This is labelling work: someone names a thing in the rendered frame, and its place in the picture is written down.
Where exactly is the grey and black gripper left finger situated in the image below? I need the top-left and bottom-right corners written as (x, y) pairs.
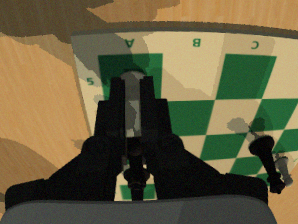
top-left (5, 77), bottom-right (127, 211)

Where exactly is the green and white chessboard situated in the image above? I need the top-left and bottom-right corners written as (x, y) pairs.
top-left (70, 27), bottom-right (298, 191)

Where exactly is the white pawn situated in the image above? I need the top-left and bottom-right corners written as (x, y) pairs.
top-left (274, 157), bottom-right (293, 187)

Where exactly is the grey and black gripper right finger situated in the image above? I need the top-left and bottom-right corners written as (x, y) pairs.
top-left (139, 76), bottom-right (268, 205)

